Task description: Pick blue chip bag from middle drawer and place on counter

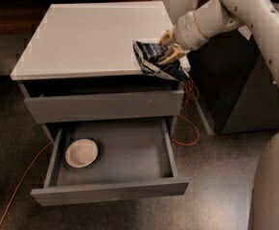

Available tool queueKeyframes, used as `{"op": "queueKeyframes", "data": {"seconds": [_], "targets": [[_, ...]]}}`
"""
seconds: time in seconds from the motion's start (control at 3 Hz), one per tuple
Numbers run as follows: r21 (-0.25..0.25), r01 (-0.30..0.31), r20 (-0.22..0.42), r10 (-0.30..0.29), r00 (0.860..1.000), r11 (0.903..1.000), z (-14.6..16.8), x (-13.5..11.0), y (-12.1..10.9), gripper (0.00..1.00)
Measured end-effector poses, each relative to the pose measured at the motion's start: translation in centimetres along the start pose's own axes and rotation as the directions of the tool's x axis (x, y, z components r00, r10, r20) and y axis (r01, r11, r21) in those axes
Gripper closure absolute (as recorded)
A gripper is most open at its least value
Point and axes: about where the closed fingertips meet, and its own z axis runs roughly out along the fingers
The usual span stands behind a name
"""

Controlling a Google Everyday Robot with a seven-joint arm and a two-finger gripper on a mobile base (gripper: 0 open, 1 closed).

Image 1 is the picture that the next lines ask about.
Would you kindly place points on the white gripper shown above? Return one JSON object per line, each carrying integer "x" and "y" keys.
{"x": 186, "y": 30}

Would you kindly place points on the blue chip bag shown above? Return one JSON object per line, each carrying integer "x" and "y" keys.
{"x": 148, "y": 54}

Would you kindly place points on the grey drawer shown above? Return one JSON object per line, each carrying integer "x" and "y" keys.
{"x": 135, "y": 160}
{"x": 137, "y": 103}

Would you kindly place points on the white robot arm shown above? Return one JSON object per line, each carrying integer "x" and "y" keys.
{"x": 262, "y": 19}

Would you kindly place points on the grey three-drawer cabinet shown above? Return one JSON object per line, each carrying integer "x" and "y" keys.
{"x": 81, "y": 49}

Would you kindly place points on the grey top drawer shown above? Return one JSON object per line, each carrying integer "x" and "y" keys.
{"x": 137, "y": 103}

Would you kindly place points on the white label on bin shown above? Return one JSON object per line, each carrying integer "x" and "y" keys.
{"x": 245, "y": 32}

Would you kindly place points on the black trash bin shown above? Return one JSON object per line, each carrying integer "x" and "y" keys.
{"x": 238, "y": 92}

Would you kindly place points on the white bowl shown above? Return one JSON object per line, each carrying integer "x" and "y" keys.
{"x": 81, "y": 153}

